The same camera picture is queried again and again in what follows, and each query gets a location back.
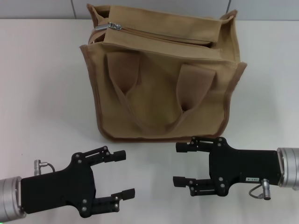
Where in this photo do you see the silver metal zipper pull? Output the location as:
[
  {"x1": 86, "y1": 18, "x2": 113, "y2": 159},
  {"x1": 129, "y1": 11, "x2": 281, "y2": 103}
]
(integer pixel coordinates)
[{"x1": 94, "y1": 21, "x2": 122, "y2": 32}]

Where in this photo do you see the right gripper cable with connector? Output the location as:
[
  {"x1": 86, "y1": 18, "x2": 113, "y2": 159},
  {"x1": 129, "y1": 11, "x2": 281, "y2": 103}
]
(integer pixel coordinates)
[{"x1": 249, "y1": 178, "x2": 271, "y2": 201}]

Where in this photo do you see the khaki canvas food bag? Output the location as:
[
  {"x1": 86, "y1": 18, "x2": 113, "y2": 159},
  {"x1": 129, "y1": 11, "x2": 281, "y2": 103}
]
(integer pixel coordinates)
[{"x1": 79, "y1": 3, "x2": 248, "y2": 142}]

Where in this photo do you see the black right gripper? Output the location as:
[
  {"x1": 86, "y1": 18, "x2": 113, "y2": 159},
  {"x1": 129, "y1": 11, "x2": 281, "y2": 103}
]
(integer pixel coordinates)
[{"x1": 172, "y1": 136, "x2": 285, "y2": 197}]

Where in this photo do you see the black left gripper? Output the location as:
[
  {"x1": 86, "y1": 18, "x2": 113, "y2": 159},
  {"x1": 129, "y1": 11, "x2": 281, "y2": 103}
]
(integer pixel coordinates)
[{"x1": 21, "y1": 146, "x2": 136, "y2": 215}]

